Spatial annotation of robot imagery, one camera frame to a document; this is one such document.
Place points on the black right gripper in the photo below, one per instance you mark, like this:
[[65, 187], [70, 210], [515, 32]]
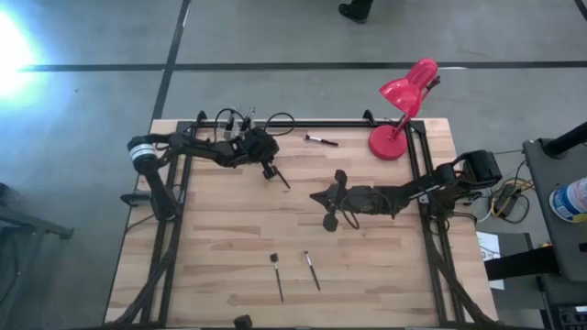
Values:
[[353, 200]]

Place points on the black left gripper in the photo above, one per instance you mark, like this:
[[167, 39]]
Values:
[[259, 146]]

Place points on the short black makeup brush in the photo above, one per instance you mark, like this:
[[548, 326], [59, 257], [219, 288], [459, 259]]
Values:
[[283, 179]]

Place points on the fluffy makeup brush silver ferrule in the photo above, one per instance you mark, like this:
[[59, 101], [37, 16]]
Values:
[[328, 142]]

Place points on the black makeup brush silver ferrule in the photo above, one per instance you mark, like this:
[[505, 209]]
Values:
[[313, 272]]

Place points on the black brow comb brush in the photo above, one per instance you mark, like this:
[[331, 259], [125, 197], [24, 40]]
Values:
[[278, 282]]

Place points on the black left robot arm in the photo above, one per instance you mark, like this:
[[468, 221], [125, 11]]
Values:
[[202, 149]]

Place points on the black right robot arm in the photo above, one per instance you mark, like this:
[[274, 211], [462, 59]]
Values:
[[413, 192]]

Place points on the clear acrylic brush organizer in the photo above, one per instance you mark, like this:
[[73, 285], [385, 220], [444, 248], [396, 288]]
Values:
[[221, 133]]

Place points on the red desk lamp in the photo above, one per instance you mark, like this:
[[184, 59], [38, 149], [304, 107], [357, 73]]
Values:
[[387, 142]]

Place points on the black rounded object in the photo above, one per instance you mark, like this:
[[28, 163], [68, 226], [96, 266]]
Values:
[[243, 323]]

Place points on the person's shoe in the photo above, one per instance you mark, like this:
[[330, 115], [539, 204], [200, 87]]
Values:
[[355, 11]]

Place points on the white paper sheet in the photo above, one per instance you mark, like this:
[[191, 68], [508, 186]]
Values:
[[488, 245]]

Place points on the grey cart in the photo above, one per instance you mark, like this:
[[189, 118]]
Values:
[[564, 247]]

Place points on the black metal stand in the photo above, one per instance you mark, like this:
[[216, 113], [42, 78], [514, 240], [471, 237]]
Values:
[[27, 224]]

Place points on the blue white wipes canister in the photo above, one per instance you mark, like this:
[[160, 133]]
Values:
[[571, 201]]

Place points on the black pole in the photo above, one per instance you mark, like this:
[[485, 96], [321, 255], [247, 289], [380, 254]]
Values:
[[568, 139]]

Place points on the black crate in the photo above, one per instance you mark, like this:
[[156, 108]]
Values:
[[568, 316]]

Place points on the black frame corner clamp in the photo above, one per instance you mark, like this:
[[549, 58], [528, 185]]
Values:
[[202, 116], [368, 116]]

